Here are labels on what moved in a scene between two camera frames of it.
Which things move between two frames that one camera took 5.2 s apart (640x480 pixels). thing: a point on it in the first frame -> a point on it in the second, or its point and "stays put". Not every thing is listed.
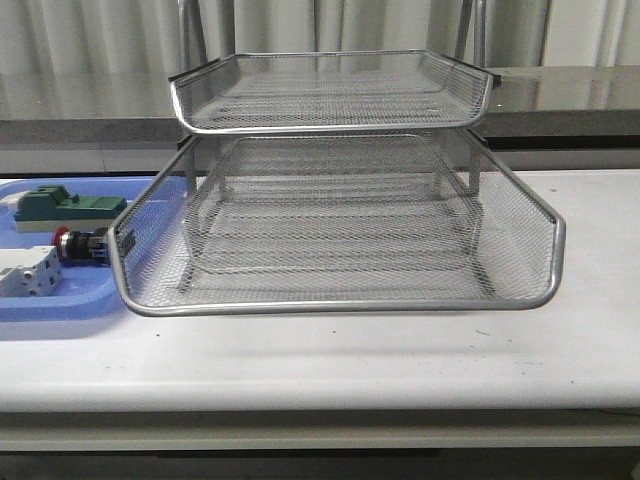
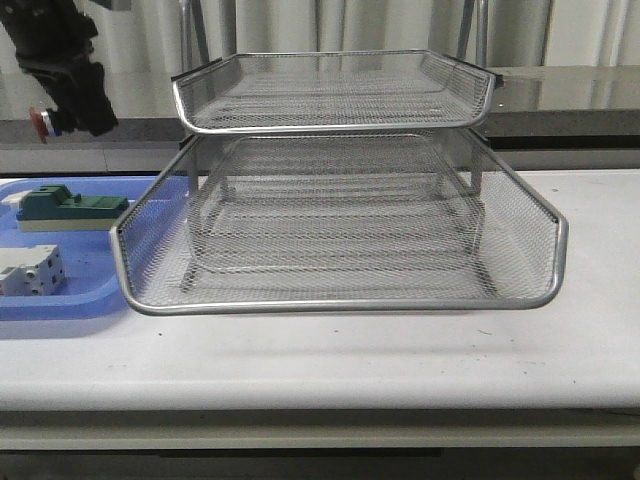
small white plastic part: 11,201 stays put
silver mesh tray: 330,91 stays put
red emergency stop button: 80,245 -> 42,126
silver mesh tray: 334,222 stays put
